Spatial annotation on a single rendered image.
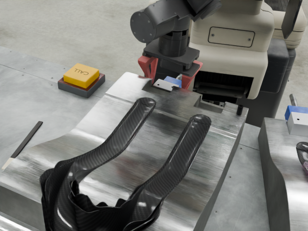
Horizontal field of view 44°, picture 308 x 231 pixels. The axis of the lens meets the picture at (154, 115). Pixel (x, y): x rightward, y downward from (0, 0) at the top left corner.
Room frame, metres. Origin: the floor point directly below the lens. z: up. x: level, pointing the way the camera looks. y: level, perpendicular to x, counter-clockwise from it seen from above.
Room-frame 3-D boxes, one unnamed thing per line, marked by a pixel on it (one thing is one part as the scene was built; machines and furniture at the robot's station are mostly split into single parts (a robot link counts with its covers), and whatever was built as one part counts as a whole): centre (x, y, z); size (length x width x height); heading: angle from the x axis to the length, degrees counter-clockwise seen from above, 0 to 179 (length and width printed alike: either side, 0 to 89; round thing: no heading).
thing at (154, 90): (0.62, 0.00, 0.87); 0.05 x 0.05 x 0.04; 69
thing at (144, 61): (0.70, 0.00, 0.88); 0.07 x 0.07 x 0.09; 66
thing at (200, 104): (0.58, -0.10, 0.87); 0.05 x 0.05 x 0.04; 69
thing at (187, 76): (0.68, -0.05, 0.88); 0.07 x 0.07 x 0.09; 66
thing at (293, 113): (0.61, -0.29, 0.86); 0.13 x 0.05 x 0.05; 176
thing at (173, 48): (0.69, -0.03, 0.96); 0.10 x 0.07 x 0.07; 66
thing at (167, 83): (0.72, -0.04, 0.83); 0.13 x 0.05 x 0.05; 156
